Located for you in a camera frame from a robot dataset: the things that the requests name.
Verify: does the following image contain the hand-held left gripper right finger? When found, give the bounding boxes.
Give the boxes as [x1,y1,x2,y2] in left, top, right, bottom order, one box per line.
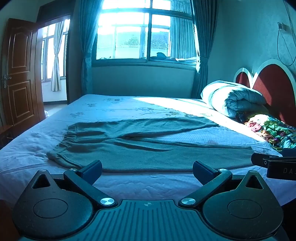
[179,160,266,208]

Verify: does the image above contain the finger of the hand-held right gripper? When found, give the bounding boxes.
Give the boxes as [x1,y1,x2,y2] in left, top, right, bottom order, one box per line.
[251,152,281,169]

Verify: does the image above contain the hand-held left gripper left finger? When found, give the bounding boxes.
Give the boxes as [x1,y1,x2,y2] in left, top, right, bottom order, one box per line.
[31,160,117,207]

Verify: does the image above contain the grey pants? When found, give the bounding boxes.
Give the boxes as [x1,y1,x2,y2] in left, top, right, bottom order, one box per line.
[46,115,255,174]

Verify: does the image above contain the colourful patterned cloth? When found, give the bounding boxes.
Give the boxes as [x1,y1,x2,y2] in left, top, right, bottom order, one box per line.
[236,111,296,152]

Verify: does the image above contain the bed with pale floral sheet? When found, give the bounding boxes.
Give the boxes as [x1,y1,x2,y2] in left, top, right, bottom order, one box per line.
[0,94,296,207]

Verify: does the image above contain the folded white quilt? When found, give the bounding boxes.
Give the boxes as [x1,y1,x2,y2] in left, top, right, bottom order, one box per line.
[200,80,269,119]

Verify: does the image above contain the red and white headboard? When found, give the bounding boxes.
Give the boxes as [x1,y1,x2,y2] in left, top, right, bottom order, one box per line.
[233,59,296,127]

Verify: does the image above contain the pale curtain in next room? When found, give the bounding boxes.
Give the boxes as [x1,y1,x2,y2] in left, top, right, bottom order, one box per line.
[50,20,66,92]

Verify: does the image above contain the brown wooden door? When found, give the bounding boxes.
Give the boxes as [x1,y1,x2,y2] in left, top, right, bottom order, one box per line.
[1,18,45,127]

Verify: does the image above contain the window in next room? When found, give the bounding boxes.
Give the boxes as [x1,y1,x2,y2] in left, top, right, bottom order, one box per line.
[41,19,70,82]

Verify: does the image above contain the sheer white curtain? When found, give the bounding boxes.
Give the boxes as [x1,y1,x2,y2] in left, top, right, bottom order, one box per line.
[170,0,197,59]

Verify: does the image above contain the large bedroom window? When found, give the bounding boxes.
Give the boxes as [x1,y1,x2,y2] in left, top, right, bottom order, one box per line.
[92,0,199,67]

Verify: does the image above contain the thin wall cable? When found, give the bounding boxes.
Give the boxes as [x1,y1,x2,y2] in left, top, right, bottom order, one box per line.
[277,0,296,67]

